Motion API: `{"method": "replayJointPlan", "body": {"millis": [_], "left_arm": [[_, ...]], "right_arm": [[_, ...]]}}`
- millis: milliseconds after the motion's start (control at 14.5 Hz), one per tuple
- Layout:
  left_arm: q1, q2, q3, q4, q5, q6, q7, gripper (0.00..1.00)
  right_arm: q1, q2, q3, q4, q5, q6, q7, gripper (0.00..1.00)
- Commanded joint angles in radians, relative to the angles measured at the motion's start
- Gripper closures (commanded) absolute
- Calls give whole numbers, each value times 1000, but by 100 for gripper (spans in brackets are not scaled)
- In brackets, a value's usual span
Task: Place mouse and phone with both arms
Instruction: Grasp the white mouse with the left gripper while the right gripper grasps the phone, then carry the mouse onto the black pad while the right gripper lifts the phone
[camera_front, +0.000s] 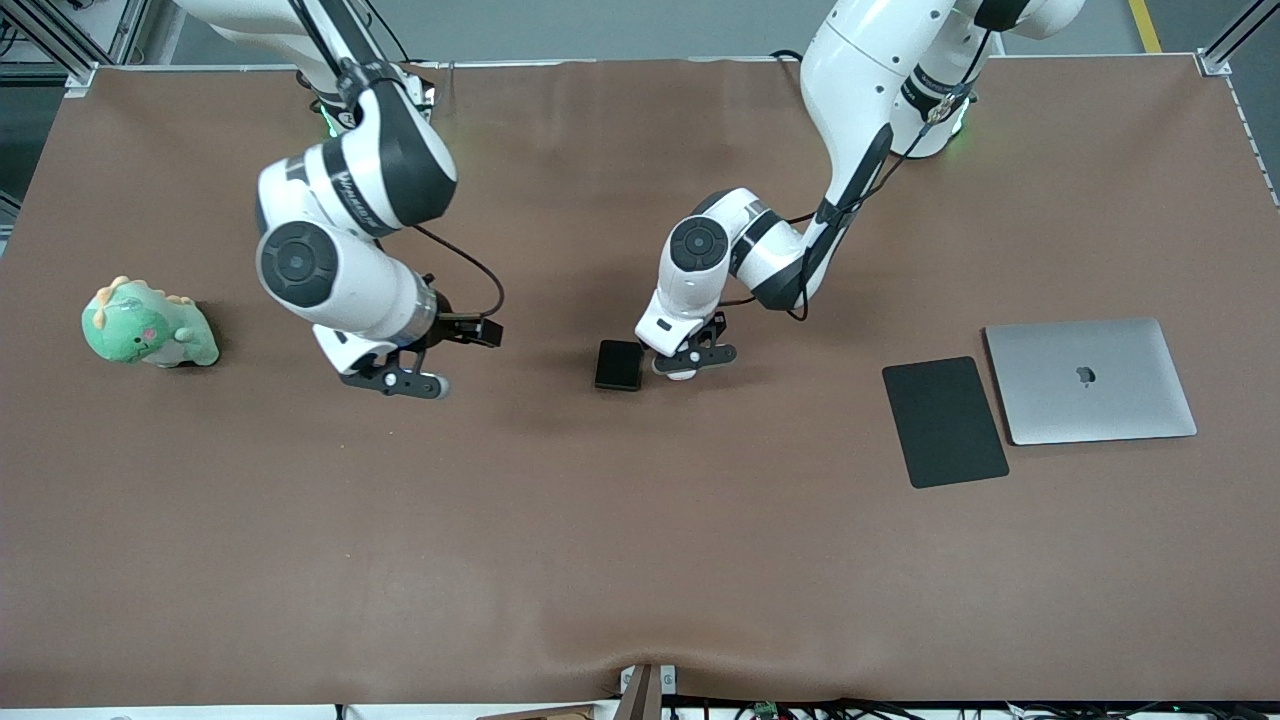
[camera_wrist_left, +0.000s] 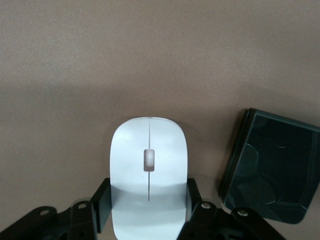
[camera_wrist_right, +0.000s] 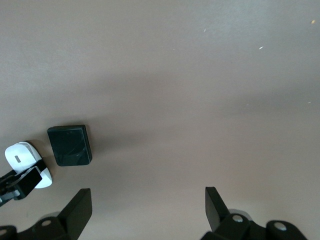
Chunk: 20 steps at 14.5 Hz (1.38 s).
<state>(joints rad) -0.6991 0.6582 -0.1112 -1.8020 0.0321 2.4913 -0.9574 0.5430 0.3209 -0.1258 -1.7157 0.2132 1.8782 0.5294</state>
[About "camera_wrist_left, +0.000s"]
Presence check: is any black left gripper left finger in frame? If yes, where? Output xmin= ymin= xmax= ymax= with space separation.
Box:
xmin=0 ymin=177 xmax=112 ymax=240

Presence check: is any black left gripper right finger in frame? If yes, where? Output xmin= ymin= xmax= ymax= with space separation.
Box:
xmin=179 ymin=177 xmax=293 ymax=240

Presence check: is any white computer mouse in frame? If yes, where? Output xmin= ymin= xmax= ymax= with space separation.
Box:
xmin=109 ymin=116 xmax=189 ymax=240

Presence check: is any brown table cover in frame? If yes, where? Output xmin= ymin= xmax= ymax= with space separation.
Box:
xmin=0 ymin=0 xmax=320 ymax=240

